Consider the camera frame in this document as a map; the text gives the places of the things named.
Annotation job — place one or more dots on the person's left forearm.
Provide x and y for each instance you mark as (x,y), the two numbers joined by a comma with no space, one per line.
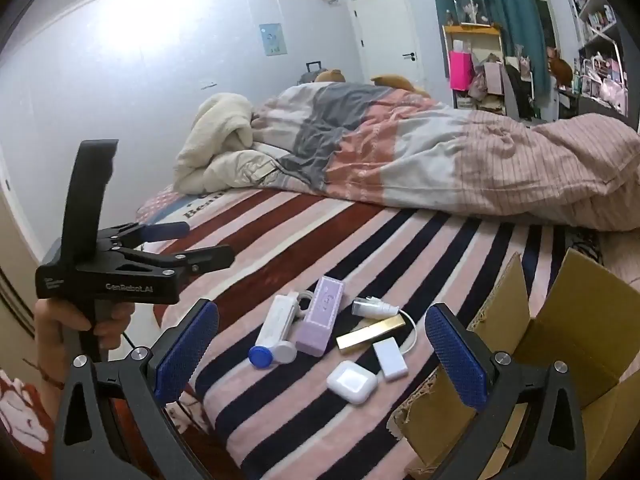
(49,402)

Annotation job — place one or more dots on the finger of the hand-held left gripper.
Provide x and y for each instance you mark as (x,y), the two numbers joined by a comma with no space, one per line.
(210,256)
(165,231)

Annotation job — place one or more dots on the blue wall poster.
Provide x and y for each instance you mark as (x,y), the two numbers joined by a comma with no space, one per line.
(273,39)

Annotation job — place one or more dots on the purple rectangular box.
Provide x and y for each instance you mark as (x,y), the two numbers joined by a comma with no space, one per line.
(320,317)

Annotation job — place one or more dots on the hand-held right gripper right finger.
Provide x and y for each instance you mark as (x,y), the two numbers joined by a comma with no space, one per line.
(455,365)

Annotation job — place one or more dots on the dark chair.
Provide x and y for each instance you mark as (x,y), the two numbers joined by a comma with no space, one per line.
(517,90)

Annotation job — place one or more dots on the cardboard box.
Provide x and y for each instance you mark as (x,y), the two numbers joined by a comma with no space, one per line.
(575,310)

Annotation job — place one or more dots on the brown plush toy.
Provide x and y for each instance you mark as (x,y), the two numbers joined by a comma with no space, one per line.
(330,76)
(395,82)

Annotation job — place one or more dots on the yellow wooden shelf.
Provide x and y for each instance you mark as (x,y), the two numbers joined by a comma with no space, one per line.
(472,31)

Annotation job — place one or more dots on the red patterned clothing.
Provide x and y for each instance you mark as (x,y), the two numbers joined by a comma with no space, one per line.
(20,410)

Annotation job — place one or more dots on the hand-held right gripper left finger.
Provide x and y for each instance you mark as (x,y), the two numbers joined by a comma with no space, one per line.
(185,355)

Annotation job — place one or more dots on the gold rectangular case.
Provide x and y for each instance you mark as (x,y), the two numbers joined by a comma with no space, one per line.
(370,334)

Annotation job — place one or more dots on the white door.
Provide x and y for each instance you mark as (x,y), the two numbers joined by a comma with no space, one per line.
(385,35)

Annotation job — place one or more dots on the brown teddy bear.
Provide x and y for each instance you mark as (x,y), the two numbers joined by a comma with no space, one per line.
(561,67)

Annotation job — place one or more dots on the white case with blue cap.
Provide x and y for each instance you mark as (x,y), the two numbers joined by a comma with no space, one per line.
(280,320)

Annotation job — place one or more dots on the cluttered bookshelf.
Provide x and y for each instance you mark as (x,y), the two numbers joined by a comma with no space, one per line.
(597,15)

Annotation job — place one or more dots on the pink gift bag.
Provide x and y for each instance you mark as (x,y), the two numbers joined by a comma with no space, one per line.
(460,71)

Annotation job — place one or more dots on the cream fleece blanket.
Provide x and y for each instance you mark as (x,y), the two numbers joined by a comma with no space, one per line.
(220,130)

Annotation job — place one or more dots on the pink grey patchwork duvet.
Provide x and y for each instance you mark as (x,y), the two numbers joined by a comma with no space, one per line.
(425,150)

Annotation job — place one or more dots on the striped plush blanket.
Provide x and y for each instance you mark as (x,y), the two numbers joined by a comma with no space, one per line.
(300,240)

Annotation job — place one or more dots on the white earbuds case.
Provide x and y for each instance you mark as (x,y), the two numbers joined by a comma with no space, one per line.
(351,382)

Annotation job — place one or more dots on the glass display case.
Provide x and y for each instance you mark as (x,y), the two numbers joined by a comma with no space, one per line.
(467,5)

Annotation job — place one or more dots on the dark suitcase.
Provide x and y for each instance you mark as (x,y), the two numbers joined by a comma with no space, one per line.
(307,77)

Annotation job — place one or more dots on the person's left hand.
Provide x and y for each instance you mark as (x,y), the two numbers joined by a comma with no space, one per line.
(55,322)

